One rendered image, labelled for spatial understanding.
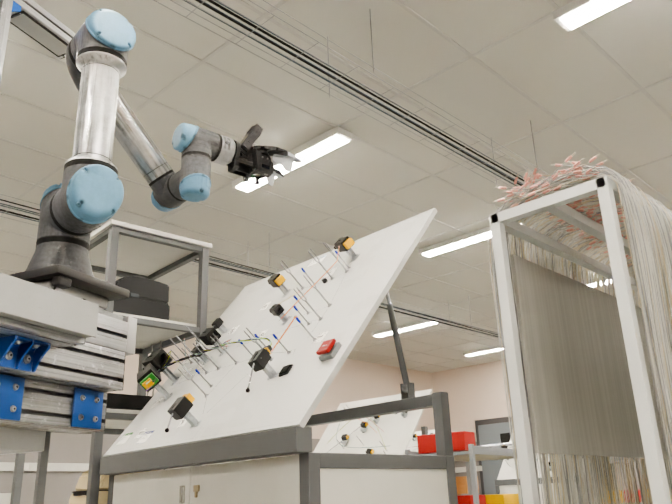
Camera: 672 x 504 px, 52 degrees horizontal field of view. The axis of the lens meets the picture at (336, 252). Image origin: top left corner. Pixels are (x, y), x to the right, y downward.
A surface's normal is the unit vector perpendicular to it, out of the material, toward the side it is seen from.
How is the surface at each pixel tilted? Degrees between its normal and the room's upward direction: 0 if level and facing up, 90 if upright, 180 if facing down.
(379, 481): 90
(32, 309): 90
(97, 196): 98
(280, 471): 90
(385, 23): 180
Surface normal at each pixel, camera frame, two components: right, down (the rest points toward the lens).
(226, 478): -0.74, -0.21
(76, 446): 0.72, -0.26
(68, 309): 0.91, -0.17
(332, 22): 0.04, 0.94
